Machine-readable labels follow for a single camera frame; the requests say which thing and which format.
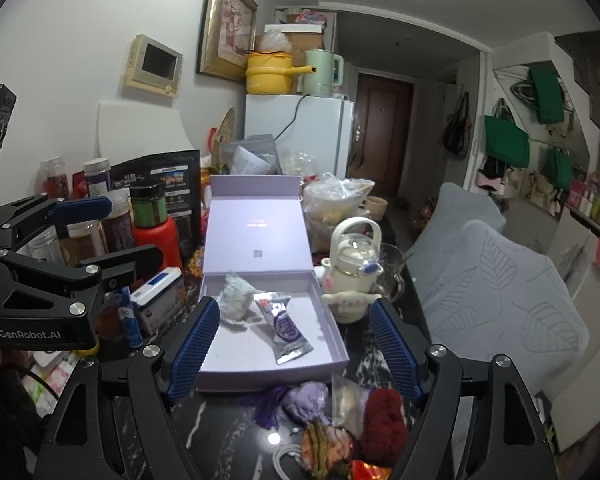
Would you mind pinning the cereal snack packet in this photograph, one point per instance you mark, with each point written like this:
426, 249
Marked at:
327, 447

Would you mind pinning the yellow pot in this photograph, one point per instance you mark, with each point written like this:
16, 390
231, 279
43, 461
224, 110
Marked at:
267, 72

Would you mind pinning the grey plastic mailer bag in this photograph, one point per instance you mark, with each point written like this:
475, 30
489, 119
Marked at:
250, 155

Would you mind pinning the clear plastic jar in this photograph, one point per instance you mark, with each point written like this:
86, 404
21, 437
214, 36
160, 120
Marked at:
82, 242

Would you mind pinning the lavender satin sachet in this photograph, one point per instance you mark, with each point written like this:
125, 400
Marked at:
305, 400

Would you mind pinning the white refrigerator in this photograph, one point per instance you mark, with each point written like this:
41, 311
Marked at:
320, 135

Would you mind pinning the purple silver snack packet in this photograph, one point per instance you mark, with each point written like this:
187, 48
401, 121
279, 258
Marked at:
282, 332

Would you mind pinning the cardboard box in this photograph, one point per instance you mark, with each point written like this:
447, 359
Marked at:
305, 42

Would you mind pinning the lavender gift box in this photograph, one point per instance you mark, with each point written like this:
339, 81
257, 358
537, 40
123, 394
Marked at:
260, 225

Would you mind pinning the jar of brown contents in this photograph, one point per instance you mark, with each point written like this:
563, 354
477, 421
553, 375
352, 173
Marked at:
117, 227

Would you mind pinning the black handbag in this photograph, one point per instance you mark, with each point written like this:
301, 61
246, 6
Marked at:
457, 127

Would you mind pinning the jar of red contents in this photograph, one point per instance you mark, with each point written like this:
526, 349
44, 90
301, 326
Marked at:
55, 180

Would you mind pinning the clear plastic bag of snacks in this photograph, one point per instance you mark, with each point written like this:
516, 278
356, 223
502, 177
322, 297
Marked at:
330, 195

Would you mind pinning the beige wall intercom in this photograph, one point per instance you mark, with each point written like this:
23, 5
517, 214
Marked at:
155, 65

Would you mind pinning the clear plastic packet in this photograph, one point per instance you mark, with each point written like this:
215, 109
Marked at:
347, 400

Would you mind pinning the black printed food bag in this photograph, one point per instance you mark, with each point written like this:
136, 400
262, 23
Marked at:
180, 170

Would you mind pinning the red fuzzy pouch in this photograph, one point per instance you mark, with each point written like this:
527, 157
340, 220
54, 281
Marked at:
385, 420

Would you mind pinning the gold framed picture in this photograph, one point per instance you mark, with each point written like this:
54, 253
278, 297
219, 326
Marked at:
227, 25

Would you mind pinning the woven straw mat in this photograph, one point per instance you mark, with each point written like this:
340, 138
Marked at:
227, 127

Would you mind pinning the glass cup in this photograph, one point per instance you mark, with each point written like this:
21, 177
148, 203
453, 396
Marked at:
395, 260

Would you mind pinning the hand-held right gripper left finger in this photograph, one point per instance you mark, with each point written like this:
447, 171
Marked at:
195, 345

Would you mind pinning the white blue carton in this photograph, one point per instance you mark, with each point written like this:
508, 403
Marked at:
157, 292

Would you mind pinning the brown door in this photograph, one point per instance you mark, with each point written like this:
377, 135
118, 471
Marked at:
380, 125

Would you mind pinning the white-lidded purple jar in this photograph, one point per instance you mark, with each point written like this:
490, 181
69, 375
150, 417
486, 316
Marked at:
97, 177

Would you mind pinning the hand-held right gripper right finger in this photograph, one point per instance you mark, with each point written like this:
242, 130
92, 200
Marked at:
395, 350

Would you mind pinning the yellow snack bag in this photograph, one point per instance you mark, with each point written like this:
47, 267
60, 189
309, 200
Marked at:
196, 266

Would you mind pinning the row of cosmetic bottles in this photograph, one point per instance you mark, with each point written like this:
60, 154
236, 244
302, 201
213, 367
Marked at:
595, 200

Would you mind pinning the beige cup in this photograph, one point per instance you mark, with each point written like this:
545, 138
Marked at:
375, 208

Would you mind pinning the white teal snack packet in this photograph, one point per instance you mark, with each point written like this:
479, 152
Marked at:
235, 300

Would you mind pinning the red snack packet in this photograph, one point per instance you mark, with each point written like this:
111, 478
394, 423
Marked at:
370, 472

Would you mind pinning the green lidded jar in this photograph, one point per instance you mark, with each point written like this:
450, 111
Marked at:
147, 205

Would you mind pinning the green electric kettle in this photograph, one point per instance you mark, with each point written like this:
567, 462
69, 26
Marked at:
317, 75

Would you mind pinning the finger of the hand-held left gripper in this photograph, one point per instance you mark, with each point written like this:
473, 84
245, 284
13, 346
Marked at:
130, 262
80, 208

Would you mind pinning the red plastic container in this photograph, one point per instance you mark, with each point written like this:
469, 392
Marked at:
155, 240

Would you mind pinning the green tote bag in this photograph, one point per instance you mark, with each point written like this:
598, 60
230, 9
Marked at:
547, 95
505, 142
560, 170

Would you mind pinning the blue tube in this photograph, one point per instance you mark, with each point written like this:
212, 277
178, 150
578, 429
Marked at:
130, 320

